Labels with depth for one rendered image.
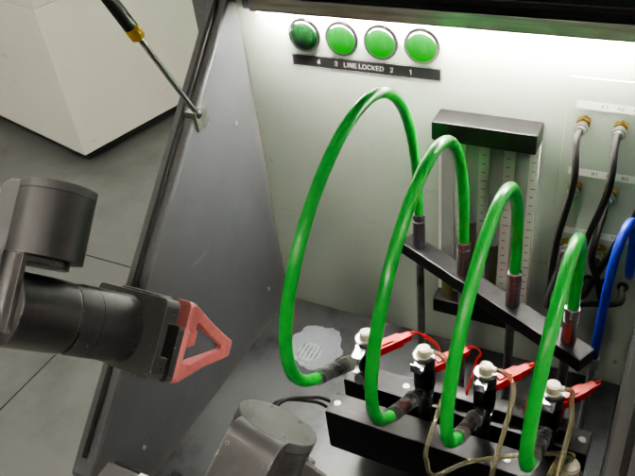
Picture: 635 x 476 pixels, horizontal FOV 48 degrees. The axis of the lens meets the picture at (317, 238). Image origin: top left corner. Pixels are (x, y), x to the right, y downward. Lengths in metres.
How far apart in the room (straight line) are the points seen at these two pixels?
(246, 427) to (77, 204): 0.21
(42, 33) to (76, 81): 0.28
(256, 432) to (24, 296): 0.20
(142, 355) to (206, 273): 0.57
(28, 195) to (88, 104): 3.13
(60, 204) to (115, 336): 0.11
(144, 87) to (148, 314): 3.30
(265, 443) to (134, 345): 0.18
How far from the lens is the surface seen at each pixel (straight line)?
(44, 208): 0.56
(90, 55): 3.65
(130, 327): 0.59
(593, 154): 1.02
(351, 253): 1.27
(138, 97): 3.85
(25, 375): 2.72
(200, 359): 0.63
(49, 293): 0.56
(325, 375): 0.84
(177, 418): 1.21
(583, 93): 0.98
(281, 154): 1.22
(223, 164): 1.14
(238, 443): 0.46
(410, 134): 0.95
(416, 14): 0.97
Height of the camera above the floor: 1.78
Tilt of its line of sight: 37 degrees down
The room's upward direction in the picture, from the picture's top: 8 degrees counter-clockwise
